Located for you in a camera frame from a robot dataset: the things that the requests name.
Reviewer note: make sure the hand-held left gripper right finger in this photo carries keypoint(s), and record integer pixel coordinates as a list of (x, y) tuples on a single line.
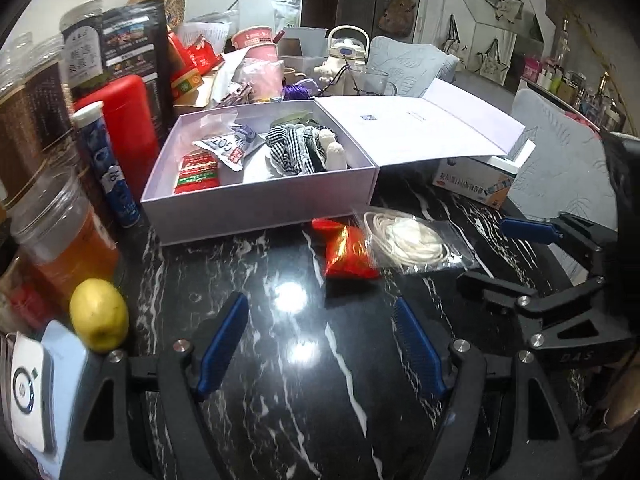
[(420, 355)]

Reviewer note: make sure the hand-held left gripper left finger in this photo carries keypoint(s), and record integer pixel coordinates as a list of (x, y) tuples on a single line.
[(222, 345)]

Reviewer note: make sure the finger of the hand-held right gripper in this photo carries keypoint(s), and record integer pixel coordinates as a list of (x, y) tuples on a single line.
[(492, 287), (527, 230)]

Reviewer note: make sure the small red foil packet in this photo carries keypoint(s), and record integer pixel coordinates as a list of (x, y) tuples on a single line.
[(345, 255)]

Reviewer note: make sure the lavender gift box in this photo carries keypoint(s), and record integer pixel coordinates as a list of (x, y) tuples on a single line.
[(450, 125)]

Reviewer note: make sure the long red green snack packet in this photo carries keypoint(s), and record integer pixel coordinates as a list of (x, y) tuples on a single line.
[(197, 172)]

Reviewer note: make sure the checkered hair scrunchie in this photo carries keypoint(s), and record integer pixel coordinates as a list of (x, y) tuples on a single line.
[(277, 140)]

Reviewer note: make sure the clear packet with beige contents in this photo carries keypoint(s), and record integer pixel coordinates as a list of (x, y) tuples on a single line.
[(215, 122)]

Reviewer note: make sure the person's right hand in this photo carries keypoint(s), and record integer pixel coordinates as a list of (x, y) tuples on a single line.
[(622, 400)]

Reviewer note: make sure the white blue medicine box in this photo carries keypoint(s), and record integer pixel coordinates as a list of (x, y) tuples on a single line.
[(475, 185)]

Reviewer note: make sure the chair with pale quilted cover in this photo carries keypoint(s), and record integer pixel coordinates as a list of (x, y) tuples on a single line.
[(400, 67), (565, 160)]

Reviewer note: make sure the yellow lemon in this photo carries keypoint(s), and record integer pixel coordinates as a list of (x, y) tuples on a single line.
[(97, 315)]

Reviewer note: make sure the row of cosmetic bottles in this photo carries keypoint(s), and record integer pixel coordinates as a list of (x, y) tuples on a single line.
[(550, 75)]

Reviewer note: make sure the cream tote bag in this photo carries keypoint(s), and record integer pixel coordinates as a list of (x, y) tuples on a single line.
[(492, 60)]

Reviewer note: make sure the jar with amber contents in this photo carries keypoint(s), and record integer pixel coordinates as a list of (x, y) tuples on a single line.
[(65, 240)]

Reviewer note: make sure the white blue sachet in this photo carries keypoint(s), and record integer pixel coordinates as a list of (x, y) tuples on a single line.
[(225, 151)]

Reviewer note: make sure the light blue white device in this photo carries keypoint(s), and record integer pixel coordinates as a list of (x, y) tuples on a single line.
[(30, 395)]

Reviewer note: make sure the grey checkered cloth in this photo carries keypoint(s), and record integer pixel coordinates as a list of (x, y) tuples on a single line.
[(305, 158)]

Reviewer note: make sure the white plush toy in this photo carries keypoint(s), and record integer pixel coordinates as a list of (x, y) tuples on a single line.
[(334, 152)]

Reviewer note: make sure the blue tablet tube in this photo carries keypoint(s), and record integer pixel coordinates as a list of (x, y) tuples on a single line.
[(107, 165)]

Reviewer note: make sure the purple silver snack packet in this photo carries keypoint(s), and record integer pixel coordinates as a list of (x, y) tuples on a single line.
[(246, 132)]

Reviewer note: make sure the glass measuring cup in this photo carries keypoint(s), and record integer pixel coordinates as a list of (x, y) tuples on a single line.
[(367, 80)]

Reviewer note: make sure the tote bag with star print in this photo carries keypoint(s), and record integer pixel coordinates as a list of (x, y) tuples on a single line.
[(502, 5)]

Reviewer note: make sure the red canister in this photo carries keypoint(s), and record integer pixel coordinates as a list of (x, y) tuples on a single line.
[(125, 120)]

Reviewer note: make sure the white bear figure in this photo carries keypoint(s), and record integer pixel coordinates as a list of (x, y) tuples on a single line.
[(330, 68)]

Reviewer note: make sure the brown hanging bag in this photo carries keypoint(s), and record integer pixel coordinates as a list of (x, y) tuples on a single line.
[(397, 10)]

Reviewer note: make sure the white electric kettle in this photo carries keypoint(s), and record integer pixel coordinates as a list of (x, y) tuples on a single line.
[(345, 50)]

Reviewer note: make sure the purple yarn ball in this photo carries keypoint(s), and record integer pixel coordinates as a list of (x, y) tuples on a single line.
[(295, 91)]

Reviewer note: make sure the small red green box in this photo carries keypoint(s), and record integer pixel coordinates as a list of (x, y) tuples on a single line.
[(187, 82)]

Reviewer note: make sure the red snack bag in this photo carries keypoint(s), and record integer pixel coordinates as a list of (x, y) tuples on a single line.
[(197, 52)]

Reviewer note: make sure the grey open cardboard box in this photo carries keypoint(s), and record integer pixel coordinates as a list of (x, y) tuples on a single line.
[(300, 42)]

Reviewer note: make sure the clear plastic jar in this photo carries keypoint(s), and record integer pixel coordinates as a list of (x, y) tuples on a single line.
[(12, 125)]

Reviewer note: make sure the pink cup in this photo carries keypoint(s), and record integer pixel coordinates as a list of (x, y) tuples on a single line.
[(255, 42)]

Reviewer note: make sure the jar with brown contents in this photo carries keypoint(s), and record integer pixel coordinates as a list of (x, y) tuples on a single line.
[(47, 95)]

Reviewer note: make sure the green white pouch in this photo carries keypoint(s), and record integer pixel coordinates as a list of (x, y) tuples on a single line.
[(287, 15)]

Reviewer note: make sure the black stand-up pouch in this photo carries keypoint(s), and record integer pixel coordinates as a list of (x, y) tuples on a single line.
[(132, 35)]

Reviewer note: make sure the jar with dark label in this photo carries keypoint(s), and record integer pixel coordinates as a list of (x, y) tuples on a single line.
[(82, 42)]

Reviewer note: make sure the woven round basket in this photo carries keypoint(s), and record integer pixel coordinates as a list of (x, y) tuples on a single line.
[(175, 2)]

